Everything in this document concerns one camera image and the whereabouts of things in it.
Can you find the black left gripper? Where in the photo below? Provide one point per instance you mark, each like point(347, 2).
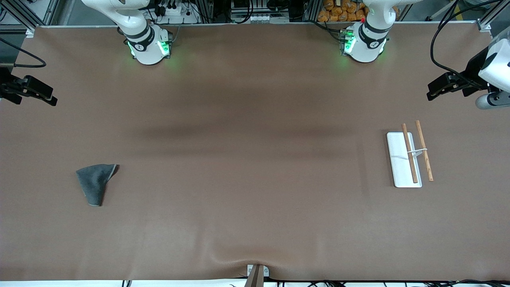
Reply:
point(472, 71)

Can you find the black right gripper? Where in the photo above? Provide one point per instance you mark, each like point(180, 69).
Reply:
point(5, 88)

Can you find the dark grey towel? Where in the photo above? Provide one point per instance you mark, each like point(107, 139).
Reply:
point(95, 183)

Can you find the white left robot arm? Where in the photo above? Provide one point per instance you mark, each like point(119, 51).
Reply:
point(366, 48)

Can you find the orange snack packets pile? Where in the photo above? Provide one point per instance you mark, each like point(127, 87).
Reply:
point(342, 12)

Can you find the white power strip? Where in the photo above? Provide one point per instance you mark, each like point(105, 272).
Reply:
point(175, 12)

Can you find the grey control box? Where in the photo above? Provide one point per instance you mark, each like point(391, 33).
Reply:
point(259, 12)

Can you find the brown table cover mat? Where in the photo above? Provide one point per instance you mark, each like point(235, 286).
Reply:
point(255, 167)

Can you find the aluminium frame profile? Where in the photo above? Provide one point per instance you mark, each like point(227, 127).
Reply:
point(492, 16)
point(24, 16)

